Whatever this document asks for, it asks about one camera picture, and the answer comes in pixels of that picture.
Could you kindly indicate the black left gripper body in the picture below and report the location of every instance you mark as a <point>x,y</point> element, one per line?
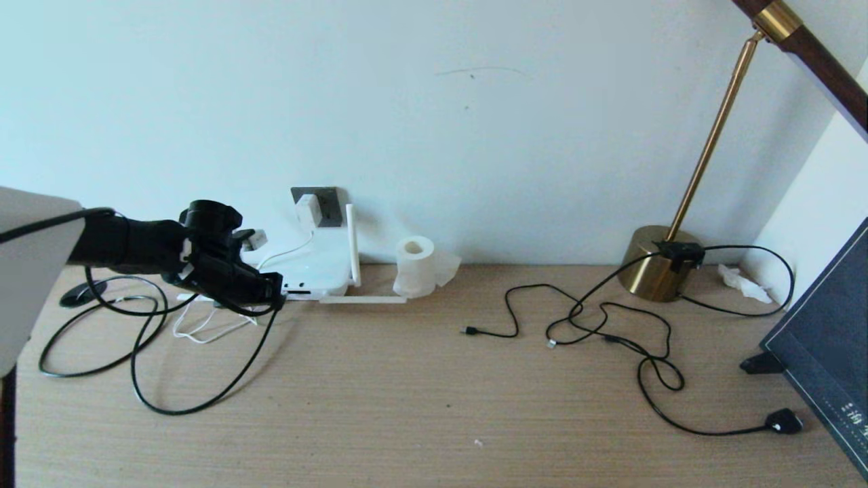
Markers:
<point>220,261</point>

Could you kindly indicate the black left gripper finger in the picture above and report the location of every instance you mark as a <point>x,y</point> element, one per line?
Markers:
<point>271,280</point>
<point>271,298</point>

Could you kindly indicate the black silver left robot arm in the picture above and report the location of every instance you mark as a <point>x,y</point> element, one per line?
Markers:
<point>41,251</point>

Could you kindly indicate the white router with antennas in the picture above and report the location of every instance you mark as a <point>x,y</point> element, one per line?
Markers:
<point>329,264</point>

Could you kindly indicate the white toilet paper roll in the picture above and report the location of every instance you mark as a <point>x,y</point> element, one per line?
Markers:
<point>415,268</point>

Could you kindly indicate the brass desk lamp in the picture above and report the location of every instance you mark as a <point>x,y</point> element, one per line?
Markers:
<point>647,271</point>

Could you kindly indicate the crumpled white tissue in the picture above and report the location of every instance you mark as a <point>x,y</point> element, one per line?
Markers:
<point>746,285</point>

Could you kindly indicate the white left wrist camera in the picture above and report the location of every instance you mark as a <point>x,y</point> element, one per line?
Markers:
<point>256,238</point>

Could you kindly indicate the grey wall socket plate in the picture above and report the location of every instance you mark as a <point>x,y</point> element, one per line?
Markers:
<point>331,203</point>

